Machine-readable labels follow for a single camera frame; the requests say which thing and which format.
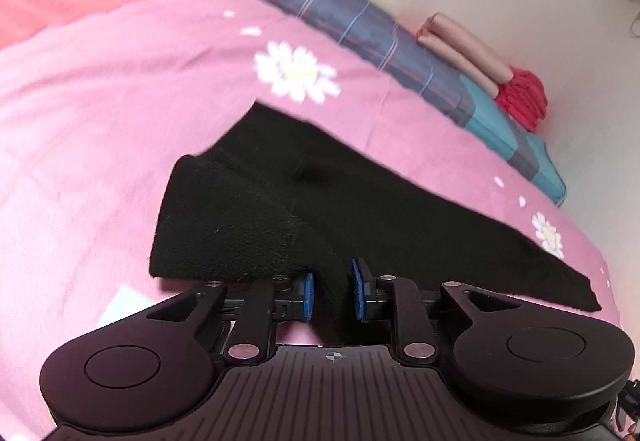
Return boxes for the black knit pants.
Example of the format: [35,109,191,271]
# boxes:
[149,104,600,343]

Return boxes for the white paper label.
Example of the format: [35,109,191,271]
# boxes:
[96,284,157,328]

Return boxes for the red folded clothes on quilt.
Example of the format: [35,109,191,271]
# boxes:
[496,66,548,132]

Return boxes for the pink daisy bedsheet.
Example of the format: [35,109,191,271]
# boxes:
[1,0,620,440]

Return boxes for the pink folded towels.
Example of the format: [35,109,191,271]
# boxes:
[416,12,514,99]

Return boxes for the blue plaid folded quilt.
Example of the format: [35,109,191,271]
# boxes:
[264,0,566,205]

